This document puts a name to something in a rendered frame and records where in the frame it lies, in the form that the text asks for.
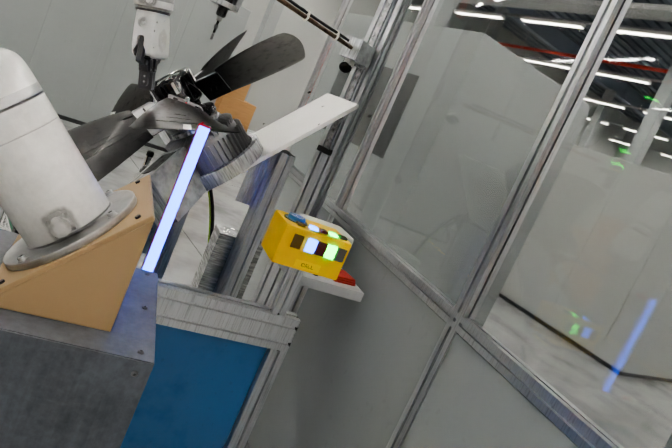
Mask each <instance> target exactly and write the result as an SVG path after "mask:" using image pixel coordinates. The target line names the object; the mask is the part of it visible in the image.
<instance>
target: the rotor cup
mask: <svg viewBox="0 0 672 448"><path fill-rule="evenodd" d="M190 71H191V70H190V69H189V68H186V67H185V68H181V69H179V70H176V71H174V72H172V73H170V74H168V75H166V76H164V77H162V78H160V79H158V80H157V81H155V86H154V90H149V92H151V93H152V94H153V96H154V98H155V99H156V101H157V102H159V101H161V100H163V99H165V98H168V94H172V95H174V96H177V97H179V98H182V99H184V100H185V98H186V97H189V98H190V102H192V103H194V104H197V105H199V106H201V107H202V109H203V111H204V112H205V113H207V114H208V115H209V116H211V115H212V114H213V113H214V112H215V111H216V106H215V104H214V103H213V102H206V103H202V102H201V100H200V98H201V97H202V95H203V92H202V91H201V90H200V89H199V88H198V87H197V86H196V85H195V84H194V82H195V80H196V79H195V80H194V78H193V76H192V74H191V73H190ZM168 77H172V78H170V79H168V80H166V78H168ZM165 80H166V81H165ZM171 83H174V85H175V87H176V89H177V90H178V92H179V94H176V92H175V91H174V89H173V87H172V85H171ZM151 93H150V94H151ZM153 96H152V97H153ZM154 98H153V99H154ZM157 102H156V103H157ZM182 131H184V130H167V132H168V133H169V134H175V133H179V132H182Z"/></svg>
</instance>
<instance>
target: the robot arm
mask: <svg viewBox="0 0 672 448"><path fill-rule="evenodd" d="M133 4H136V5H138V7H135V9H136V10H137V12H136V17H135V23H134V30H133V38H132V53H133V54H134V55H135V56H136V62H138V63H139V79H138V88H140V89H145V90H154V86H155V75H156V71H157V65H158V64H159V63H160V62H161V60H165V59H167V58H168V55H169V39H170V19H169V16H171V13H168V11H173V7H174V0H134V2H133ZM154 72H155V73H154ZM136 204H137V198H136V196H135V194H134V193H133V191H130V190H120V191H114V192H113V191H112V190H111V189H109V190H107V191H105V193H104V192H103V190H102V188H101V187H100V185H99V183H98V182H97V180H96V178H95V177H94V175H93V173H92V172H91V170H90V168H89V167H88V165H87V163H86V162H85V160H84V158H83V157H82V155H81V153H80V152H79V150H78V148H77V146H76V145H75V143H74V141H73V140H72V138H71V136H70V135H69V133H68V131H67V130H66V128H65V126H64V125H63V123H62V121H61V120H60V118H59V116H58V115H57V113H56V111H55V110H54V108H53V106H52V104H51V103H50V101H49V99H48V98H47V96H46V94H45V93H44V92H43V89H42V88H41V86H40V84H39V82H38V81H37V79H36V78H35V76H34V74H33V73H32V71H31V70H30V68H29V67H28V65H27V64H26V63H25V61H24V60H23V59H22V58H21V57H20V56H19V55H18V54H16V53H15V52H13V51H11V50H8V49H4V48H0V207H1V208H2V209H3V211H4V212H5V214H6V215H7V217H8V218H9V220H10V221H11V223H12V224H13V225H14V227H15V228H16V230H17V231H18V233H19V234H20V236H21V237H22V238H21V239H20V240H19V241H17V242H16V243H15V244H14V245H13V246H12V247H11V248H10V249H9V250H8V251H7V252H6V254H5V256H4V258H3V262H4V264H5V265H6V267H7V268H8V269H9V270H11V271H22V270H28V269H32V268H35V267H38V266H41V265H44V264H47V263H50V262H52V261H54V260H57V259H59V258H61V257H63V256H66V255H68V254H70V253H72V252H74V251H76V250H78V249H80V248H81V247H83V246H85V245H87V244H89V243H90V242H92V241H94V240H95V239H97V238H98V237H100V236H102V235H103V234H105V233H106V232H108V231H109V230H110V229H112V228H113V227H114V226H116V225H117V224H118V223H120V222H121V221H122V220H123V219H124V218H125V217H126V216H127V215H128V214H129V213H130V212H131V211H132V210H133V209H134V207H135V206H136Z"/></svg>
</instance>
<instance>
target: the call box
mask: <svg viewBox="0 0 672 448"><path fill-rule="evenodd" d="M288 214H289V213H287V212H284V211H281V210H276V211H275V213H274V215H273V217H272V220H271V222H270V224H269V227H268V229H267V231H266V234H265V236H264V238H263V241H262V243H261V246H262V247H263V249H264V251H265V252H266V254H267V255H268V257H269V259H270V260H271V261H272V262H274V263H277V264H281V265H284V266H287V267H291V268H294V269H298V270H301V271H304V272H308V273H311V274H313V275H315V276H322V277H325V278H328V279H332V280H336V279H337V277H338V275H339V273H340V271H341V268H342V266H343V264H344V262H345V259H346V257H347V255H348V253H349V251H350V248H351V246H352V244H351V243H350V242H349V241H348V240H347V241H345V240H342V239H340V238H339V237H338V238H335V237H332V236H330V235H329V234H328V235H326V234H323V233H321V232H320V231H318V232H317V231H314V230H311V229H310V227H309V225H313V226H316V227H317V228H318V229H319V228H322V229H325V230H327V231H328V232H329V231H331V232H334V233H336V234H337V235H338V234H340V233H339V232H338V231H337V230H336V229H334V228H331V227H328V226H325V225H322V224H319V223H316V222H313V221H310V220H307V219H306V221H305V225H306V227H305V228H304V227H301V226H298V225H297V224H296V221H294V220H292V219H290V218H289V217H287V216H288ZM295 234H299V235H302V236H304V237H305V238H304V240H303V243H302V245H301V247H300V249H295V248H292V247H290V244H291V242H292V240H293V237H294V235H295ZM340 235H341V234H340ZM309 238H311V239H314V240H318V242H319V241H321V242H324V243H327V244H328V245H329V244H330V245H333V246H336V247H339V248H342V249H345V250H347V253H346V255H345V258H344V260H343V262H342V263H341V262H337V261H334V260H331V259H328V258H324V256H323V257H321V256H318V255H315V254H314V253H313V254H311V253H308V252H305V251H304V248H305V246H306V244H307V242H308V239H309Z"/></svg>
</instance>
